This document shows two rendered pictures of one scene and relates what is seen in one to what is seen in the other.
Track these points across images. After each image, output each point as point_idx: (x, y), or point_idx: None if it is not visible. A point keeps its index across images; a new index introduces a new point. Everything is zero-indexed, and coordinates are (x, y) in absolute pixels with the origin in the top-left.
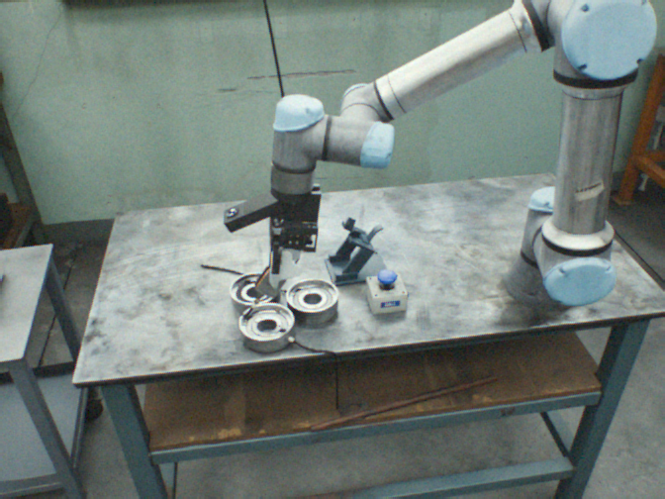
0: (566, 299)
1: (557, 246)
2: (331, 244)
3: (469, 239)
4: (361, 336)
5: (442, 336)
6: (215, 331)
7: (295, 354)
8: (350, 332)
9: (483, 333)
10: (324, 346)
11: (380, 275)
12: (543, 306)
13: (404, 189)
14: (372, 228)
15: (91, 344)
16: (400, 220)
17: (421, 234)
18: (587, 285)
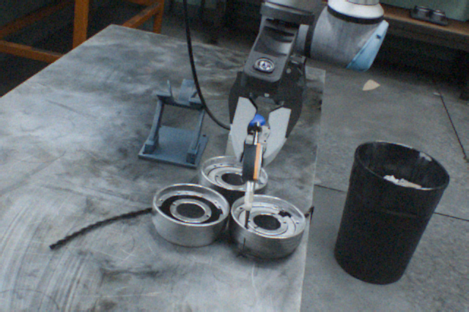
0: (370, 64)
1: (370, 18)
2: (108, 143)
3: (177, 85)
4: (293, 183)
5: (314, 148)
6: (227, 277)
7: (305, 230)
8: (283, 187)
9: (318, 132)
10: (299, 208)
11: (254, 119)
12: (303, 99)
13: (47, 73)
14: (182, 86)
15: None
16: (106, 97)
17: (145, 98)
18: (379, 45)
